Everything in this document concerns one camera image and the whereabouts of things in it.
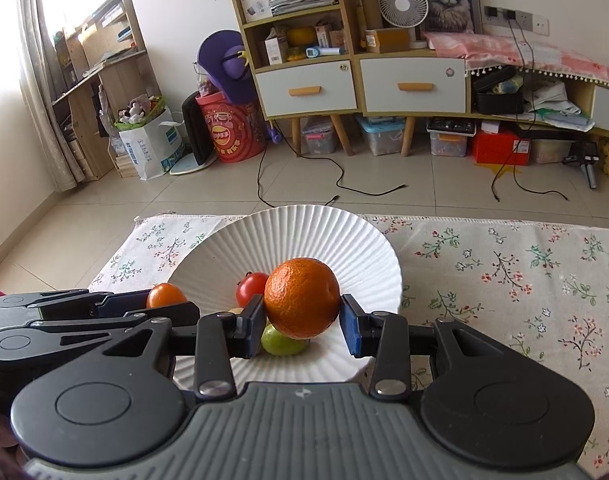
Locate white paper shopping bag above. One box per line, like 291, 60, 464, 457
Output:
119, 108, 185, 181

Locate wooden cabinet with drawers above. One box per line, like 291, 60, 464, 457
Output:
232, 0, 472, 155

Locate wooden bookshelf left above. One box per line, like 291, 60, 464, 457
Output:
52, 0, 160, 182

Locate red snack bucket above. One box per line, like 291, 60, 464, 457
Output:
195, 92, 268, 164

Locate red box under bench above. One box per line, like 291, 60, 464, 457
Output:
473, 131, 530, 166

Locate pink cloth on bench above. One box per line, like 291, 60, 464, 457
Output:
425, 32, 609, 88

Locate low wooden tv bench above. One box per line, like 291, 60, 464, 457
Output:
467, 65, 609, 136

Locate white desk fan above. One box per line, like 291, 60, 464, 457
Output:
378, 0, 429, 48

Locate orange tomato front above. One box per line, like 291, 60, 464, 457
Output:
146, 283, 187, 309

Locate clear storage bin blue lid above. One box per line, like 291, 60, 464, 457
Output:
355, 115, 405, 156

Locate floral tablecloth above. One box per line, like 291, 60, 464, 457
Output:
90, 205, 609, 479

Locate purple plush toy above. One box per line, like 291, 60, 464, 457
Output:
197, 29, 257, 105

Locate framed cat picture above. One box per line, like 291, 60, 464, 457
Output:
407, 0, 484, 42

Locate large orange mandarin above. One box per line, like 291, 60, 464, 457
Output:
263, 258, 341, 339

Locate black floor cable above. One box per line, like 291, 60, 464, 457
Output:
255, 123, 409, 208

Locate red tomato with stem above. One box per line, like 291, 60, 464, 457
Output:
235, 272, 269, 308

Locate green oval fruit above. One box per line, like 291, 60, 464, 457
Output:
261, 324, 309, 356

